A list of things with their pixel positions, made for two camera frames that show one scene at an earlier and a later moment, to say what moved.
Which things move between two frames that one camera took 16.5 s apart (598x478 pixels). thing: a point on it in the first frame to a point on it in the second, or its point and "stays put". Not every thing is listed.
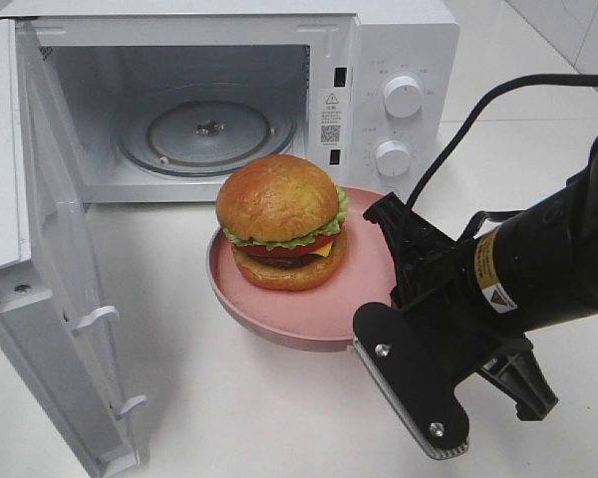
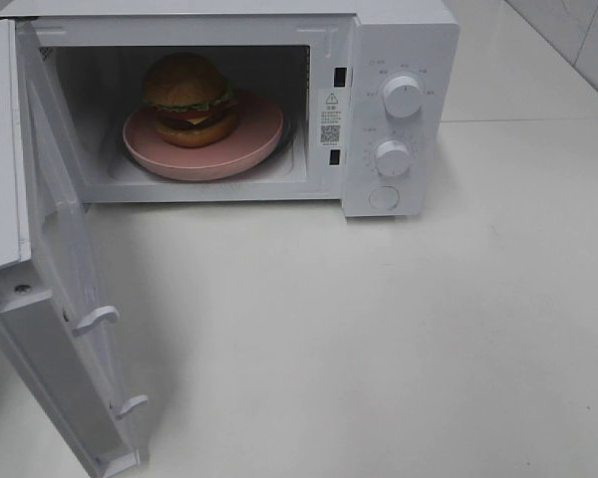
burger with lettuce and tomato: [283, 217] to [191, 99]
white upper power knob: [402, 96] stays put
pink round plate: [320, 316] to [258, 129]
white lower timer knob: [393, 157] stays put
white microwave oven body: [154, 102] stays put
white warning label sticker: [333, 118] stays put
